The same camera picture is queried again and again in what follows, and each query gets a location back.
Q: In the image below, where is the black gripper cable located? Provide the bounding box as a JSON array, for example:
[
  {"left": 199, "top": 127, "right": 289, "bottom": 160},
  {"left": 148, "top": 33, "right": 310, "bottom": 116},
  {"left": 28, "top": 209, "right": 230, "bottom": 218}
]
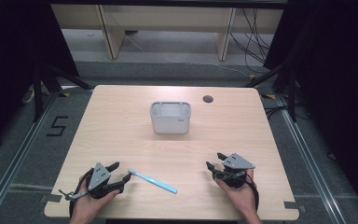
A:
[
  {"left": 245, "top": 180, "right": 261, "bottom": 214},
  {"left": 68, "top": 167, "right": 95, "bottom": 218}
]

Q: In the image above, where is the light blue toothbrush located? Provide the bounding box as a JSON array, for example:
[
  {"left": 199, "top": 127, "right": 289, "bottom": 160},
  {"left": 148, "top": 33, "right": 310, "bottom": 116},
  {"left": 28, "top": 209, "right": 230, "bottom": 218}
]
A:
[{"left": 127, "top": 168, "right": 179, "bottom": 195}]

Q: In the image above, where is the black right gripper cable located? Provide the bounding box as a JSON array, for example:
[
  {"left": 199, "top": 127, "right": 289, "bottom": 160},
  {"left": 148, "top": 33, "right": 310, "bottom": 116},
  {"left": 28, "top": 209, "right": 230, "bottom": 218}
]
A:
[{"left": 245, "top": 180, "right": 261, "bottom": 214}]

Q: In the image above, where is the grey tape strip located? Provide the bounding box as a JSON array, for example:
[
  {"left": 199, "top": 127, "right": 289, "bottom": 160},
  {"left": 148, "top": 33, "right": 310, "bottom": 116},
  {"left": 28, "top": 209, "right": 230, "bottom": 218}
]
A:
[
  {"left": 282, "top": 201, "right": 308, "bottom": 214},
  {"left": 39, "top": 193, "right": 63, "bottom": 203}
]

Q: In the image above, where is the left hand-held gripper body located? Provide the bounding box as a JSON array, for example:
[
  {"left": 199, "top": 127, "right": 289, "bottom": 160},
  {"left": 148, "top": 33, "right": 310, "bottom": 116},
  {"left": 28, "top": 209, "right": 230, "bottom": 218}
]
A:
[{"left": 82, "top": 161, "right": 126, "bottom": 200}]

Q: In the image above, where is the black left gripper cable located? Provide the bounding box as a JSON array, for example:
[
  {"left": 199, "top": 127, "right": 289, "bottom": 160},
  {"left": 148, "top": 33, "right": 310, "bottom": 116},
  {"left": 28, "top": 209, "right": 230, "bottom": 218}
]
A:
[{"left": 68, "top": 167, "right": 95, "bottom": 218}]

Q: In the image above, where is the black curtain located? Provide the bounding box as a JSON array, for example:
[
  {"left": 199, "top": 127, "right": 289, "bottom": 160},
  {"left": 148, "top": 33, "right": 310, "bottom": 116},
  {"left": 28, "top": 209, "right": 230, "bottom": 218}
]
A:
[
  {"left": 262, "top": 0, "right": 358, "bottom": 216},
  {"left": 0, "top": 0, "right": 80, "bottom": 157}
]

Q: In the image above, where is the grey plastic holder cup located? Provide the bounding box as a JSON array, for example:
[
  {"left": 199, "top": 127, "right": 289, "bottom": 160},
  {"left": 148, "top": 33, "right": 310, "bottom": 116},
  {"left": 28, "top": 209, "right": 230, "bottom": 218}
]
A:
[{"left": 149, "top": 101, "right": 192, "bottom": 135}]

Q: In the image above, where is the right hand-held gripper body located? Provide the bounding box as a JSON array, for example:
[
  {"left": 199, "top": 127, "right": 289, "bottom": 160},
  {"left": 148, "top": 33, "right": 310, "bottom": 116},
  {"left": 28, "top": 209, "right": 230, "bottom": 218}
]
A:
[{"left": 213, "top": 152, "right": 256, "bottom": 189}]

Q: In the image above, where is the bundle of black cables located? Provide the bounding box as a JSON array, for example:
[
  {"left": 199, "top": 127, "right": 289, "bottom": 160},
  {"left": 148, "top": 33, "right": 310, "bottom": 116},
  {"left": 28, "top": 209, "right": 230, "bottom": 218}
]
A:
[{"left": 228, "top": 7, "right": 275, "bottom": 75}]

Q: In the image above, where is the grey cable plug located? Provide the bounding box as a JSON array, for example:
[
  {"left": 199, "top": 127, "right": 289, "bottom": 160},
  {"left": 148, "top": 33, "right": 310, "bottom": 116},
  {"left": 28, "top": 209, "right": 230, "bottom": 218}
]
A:
[{"left": 58, "top": 189, "right": 89, "bottom": 202}]

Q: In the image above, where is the black metal stand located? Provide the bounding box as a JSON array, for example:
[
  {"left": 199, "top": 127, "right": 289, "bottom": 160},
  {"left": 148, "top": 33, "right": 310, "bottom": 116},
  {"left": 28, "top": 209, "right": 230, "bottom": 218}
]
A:
[
  {"left": 243, "top": 61, "right": 298, "bottom": 123},
  {"left": 32, "top": 61, "right": 91, "bottom": 123}
]

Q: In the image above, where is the person's right hand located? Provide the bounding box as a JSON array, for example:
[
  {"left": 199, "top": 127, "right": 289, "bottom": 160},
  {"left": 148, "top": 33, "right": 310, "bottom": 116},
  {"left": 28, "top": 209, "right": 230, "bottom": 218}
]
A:
[{"left": 214, "top": 168, "right": 257, "bottom": 217}]

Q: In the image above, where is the person's left hand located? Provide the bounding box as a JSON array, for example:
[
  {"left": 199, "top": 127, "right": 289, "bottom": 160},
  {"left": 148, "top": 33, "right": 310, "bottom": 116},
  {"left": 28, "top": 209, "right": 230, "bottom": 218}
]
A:
[{"left": 70, "top": 175, "right": 121, "bottom": 219}]

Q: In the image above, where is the aluminium floor rail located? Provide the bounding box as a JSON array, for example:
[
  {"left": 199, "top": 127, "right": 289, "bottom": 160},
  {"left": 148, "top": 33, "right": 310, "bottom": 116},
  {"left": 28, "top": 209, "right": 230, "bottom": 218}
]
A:
[
  {"left": 0, "top": 91, "right": 60, "bottom": 224},
  {"left": 276, "top": 92, "right": 348, "bottom": 224}
]

